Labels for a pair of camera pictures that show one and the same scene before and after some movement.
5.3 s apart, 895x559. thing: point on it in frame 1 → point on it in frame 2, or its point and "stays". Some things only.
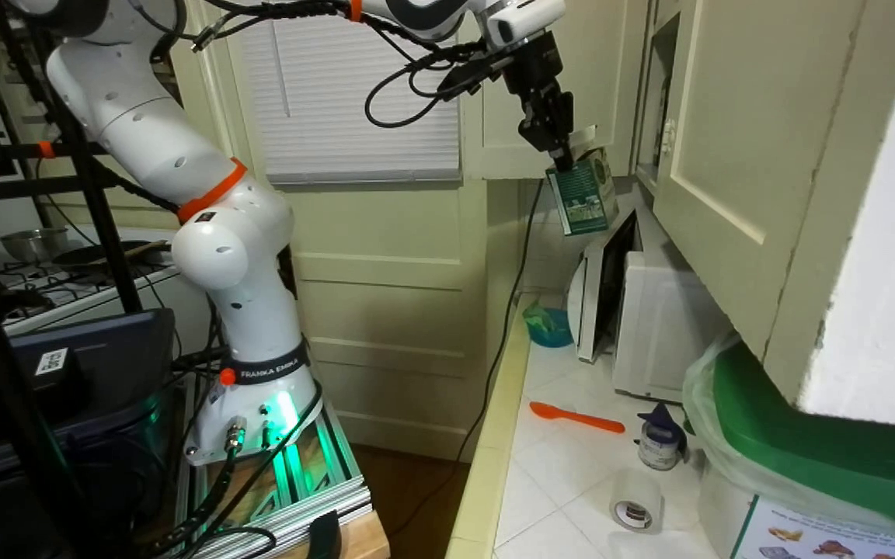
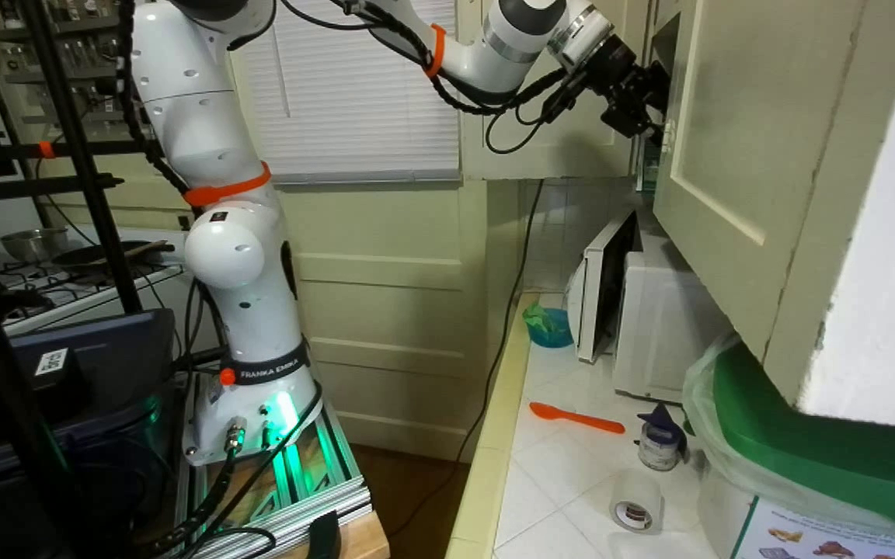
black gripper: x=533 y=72 → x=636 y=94
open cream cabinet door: x=779 y=129 stays
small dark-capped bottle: x=660 y=441 stays
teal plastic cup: x=547 y=324 stays
